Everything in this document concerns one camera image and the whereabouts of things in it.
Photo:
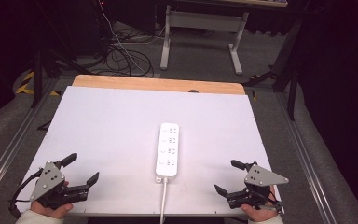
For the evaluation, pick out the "black tripod stand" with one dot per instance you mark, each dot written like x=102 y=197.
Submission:
x=38 y=71

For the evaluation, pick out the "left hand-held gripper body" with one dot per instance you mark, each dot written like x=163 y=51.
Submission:
x=48 y=180

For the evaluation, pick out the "black metal stand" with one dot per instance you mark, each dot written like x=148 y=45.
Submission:
x=289 y=77

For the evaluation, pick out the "white power strip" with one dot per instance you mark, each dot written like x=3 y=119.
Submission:
x=167 y=149

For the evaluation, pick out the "person's left hand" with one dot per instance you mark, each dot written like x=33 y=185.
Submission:
x=51 y=212

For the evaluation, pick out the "yellow black hazard tape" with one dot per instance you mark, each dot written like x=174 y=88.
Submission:
x=28 y=84

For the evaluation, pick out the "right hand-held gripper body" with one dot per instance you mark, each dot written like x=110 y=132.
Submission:
x=262 y=177

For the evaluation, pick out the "white board sheet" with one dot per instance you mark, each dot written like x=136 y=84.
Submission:
x=112 y=130

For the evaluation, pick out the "white metal desk frame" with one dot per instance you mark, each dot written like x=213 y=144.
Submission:
x=203 y=21

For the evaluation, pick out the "wooden desk top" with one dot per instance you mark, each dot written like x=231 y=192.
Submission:
x=155 y=83

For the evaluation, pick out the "aluminium floor rail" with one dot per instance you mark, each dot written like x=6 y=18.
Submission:
x=9 y=149
x=304 y=155

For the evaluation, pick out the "person's right hand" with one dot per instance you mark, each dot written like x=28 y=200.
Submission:
x=259 y=214

